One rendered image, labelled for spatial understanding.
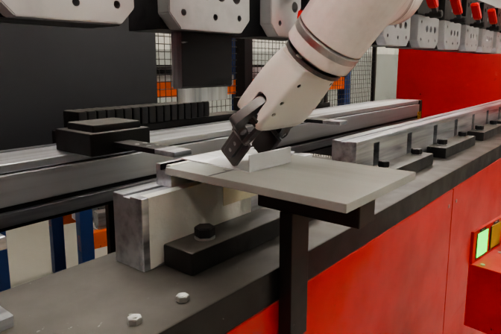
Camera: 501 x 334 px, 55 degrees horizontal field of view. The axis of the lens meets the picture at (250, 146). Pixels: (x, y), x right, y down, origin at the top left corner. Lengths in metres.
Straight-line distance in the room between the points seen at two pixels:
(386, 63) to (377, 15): 7.71
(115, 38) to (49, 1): 0.71
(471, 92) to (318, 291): 2.11
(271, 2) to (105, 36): 0.55
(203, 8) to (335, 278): 0.45
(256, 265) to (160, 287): 0.13
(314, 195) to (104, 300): 0.26
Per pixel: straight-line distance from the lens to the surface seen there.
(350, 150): 1.05
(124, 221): 0.64
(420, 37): 1.29
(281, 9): 0.76
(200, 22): 0.63
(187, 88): 0.66
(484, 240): 0.99
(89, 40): 1.17
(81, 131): 0.84
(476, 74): 2.72
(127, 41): 1.23
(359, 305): 0.89
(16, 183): 0.81
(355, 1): 0.51
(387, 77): 8.26
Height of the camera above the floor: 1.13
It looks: 10 degrees down
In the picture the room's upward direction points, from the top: straight up
